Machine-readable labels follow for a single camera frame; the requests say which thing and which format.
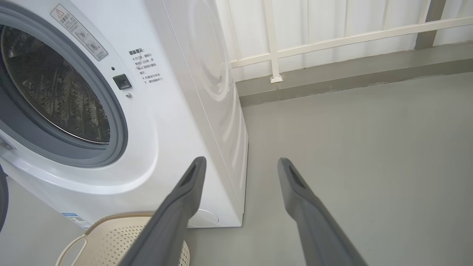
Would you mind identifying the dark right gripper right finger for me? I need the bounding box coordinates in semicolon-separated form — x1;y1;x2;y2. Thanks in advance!
278;158;368;266

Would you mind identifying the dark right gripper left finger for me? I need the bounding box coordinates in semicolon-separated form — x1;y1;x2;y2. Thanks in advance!
118;157;207;266

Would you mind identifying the dark round glass washer door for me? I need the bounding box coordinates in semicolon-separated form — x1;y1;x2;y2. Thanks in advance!
0;164;9;232

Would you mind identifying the cream perforated laundry basket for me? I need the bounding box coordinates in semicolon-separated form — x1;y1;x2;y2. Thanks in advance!
55;212;191;266

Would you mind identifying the white front-load washing machine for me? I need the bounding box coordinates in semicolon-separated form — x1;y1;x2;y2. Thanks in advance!
0;0;249;229

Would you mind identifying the black square door latch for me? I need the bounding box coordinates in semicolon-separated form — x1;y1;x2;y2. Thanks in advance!
113;74;132;90

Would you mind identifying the blue energy label sticker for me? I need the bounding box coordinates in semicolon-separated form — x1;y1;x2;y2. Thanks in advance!
61;212;93;229

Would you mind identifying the white metal railing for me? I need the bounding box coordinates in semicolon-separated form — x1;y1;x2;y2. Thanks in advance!
229;0;473;83

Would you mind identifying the grey warning label strip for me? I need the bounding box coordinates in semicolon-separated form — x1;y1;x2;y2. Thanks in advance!
50;4;109;61

